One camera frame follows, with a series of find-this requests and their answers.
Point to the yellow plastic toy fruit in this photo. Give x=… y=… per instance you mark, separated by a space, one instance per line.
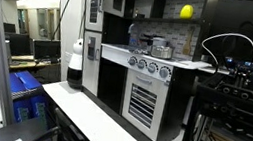
x=186 y=12

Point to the grey stove knob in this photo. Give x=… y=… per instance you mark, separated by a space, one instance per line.
x=141 y=63
x=151 y=67
x=132 y=60
x=163 y=72

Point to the toy stove top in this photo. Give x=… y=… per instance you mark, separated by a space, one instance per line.
x=118 y=56

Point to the white fridge door with dispenser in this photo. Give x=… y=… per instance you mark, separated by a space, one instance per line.
x=92 y=75

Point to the white black tabletop robot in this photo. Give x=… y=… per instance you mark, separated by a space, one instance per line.
x=75 y=63

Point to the white oven door with vents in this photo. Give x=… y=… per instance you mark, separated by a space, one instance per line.
x=158 y=119

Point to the white fridge door with window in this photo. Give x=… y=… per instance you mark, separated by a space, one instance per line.
x=85 y=20

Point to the wooden spatula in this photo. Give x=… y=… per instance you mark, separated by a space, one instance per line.
x=187 y=46

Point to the black computer monitor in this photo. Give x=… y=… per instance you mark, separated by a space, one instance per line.
x=19 y=44
x=47 y=50
x=9 y=28

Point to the black office chair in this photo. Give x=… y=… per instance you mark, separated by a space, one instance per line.
x=69 y=136

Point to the blue plastic storage bin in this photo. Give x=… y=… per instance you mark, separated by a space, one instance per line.
x=24 y=80
x=38 y=108

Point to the wooden desk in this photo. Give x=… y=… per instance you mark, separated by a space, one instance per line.
x=22 y=65

